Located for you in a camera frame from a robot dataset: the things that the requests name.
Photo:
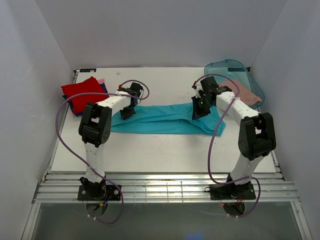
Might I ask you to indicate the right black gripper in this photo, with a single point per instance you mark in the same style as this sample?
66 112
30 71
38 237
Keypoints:
199 110

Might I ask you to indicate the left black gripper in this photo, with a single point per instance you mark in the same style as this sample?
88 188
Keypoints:
127 113

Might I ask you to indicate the teal t shirt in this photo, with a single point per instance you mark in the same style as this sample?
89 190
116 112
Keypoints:
173 119

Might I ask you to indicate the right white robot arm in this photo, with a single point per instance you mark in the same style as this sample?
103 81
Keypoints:
256 137

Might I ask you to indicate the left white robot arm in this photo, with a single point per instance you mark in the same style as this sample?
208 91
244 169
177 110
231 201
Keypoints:
95 130

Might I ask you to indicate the blue folded t shirt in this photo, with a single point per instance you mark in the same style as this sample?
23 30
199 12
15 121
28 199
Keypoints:
78 103

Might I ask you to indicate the pink folded t shirt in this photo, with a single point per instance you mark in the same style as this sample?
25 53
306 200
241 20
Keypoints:
101 81

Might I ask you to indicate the teal plastic bin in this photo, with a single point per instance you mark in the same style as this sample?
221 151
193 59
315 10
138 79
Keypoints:
234 69

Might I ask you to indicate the pink t shirt in bin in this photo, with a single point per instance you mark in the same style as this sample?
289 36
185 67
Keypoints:
245 94

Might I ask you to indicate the blue label sticker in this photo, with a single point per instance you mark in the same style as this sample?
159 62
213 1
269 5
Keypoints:
87 70

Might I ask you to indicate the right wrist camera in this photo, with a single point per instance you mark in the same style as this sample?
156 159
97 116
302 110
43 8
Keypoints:
198 90

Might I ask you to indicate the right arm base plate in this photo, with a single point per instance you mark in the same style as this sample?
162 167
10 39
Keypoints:
231 191

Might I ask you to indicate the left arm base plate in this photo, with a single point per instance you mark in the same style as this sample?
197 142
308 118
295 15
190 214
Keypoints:
103 193

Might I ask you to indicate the aluminium rail frame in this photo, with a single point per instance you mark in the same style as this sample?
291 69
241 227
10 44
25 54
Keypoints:
161 188

